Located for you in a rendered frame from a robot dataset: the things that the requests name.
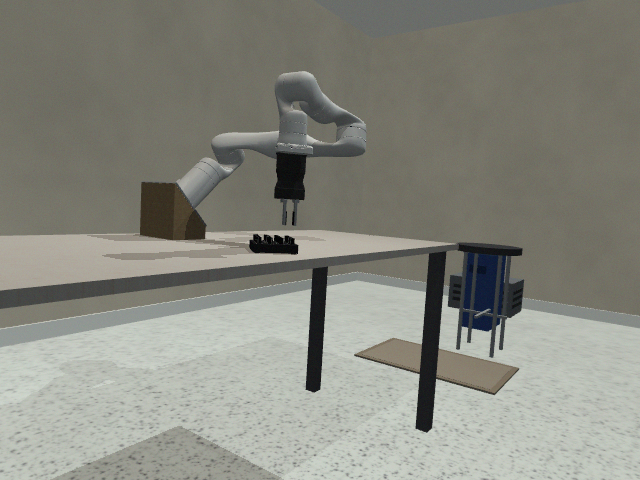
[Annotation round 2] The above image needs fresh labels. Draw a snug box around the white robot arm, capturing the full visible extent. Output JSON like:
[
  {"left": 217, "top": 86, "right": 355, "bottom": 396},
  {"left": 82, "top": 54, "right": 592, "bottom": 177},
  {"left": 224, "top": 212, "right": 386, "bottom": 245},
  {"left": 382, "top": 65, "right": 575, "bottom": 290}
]
[{"left": 176, "top": 71, "right": 366, "bottom": 208}]

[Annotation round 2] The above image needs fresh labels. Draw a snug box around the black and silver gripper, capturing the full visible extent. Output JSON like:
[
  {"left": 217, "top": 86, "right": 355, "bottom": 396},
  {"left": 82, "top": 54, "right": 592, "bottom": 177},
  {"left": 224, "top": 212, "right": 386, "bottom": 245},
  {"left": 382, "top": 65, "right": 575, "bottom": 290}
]
[{"left": 274, "top": 132, "right": 313, "bottom": 226}]

